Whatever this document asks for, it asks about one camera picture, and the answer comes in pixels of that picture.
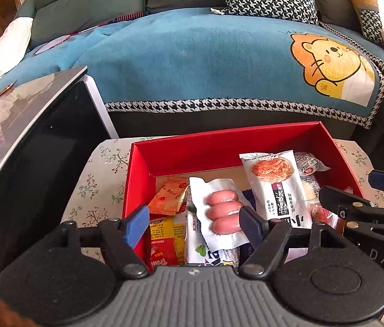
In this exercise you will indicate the small orange houndstooth pillow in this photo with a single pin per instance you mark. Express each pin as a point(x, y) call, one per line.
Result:
point(363, 10)

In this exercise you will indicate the white packet with red logo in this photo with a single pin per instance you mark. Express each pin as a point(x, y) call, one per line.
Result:
point(311, 165)

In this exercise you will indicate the red badminton racket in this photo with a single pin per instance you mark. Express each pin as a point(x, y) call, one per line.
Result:
point(76, 34)

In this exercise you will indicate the blue lion print sofa cover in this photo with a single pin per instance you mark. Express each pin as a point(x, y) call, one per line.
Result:
point(195, 61)

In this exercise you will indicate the cream white cloth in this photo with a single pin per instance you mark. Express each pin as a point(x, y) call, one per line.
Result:
point(4, 54)

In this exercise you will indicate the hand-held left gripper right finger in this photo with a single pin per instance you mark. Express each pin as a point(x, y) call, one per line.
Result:
point(251, 224)

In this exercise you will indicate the yellow red snack packet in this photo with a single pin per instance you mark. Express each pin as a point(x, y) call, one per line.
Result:
point(166, 238)

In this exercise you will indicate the pink sausage packet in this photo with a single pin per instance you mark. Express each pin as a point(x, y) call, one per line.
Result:
point(222, 211)

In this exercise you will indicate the grey green sofa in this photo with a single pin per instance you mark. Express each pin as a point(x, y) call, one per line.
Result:
point(86, 0)

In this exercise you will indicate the black glass coffee table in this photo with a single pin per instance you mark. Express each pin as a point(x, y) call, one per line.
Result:
point(35, 163)

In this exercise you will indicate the pink clear candy packet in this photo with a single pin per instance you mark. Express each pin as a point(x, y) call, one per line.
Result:
point(328, 219)

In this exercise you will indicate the white noodle snack packet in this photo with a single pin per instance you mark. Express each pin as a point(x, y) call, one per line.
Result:
point(277, 190)

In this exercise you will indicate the white green wafer packet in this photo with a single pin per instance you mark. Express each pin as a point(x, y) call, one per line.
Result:
point(212, 257)

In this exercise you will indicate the round pastry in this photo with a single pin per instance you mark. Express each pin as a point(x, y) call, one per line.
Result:
point(309, 189)

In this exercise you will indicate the red cardboard box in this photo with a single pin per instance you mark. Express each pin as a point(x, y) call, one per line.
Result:
point(195, 153)

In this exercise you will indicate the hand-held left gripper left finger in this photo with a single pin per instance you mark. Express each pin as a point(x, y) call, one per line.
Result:
point(137, 224)

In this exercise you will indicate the golden orange foil packet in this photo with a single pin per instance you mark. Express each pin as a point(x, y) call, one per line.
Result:
point(169, 196)

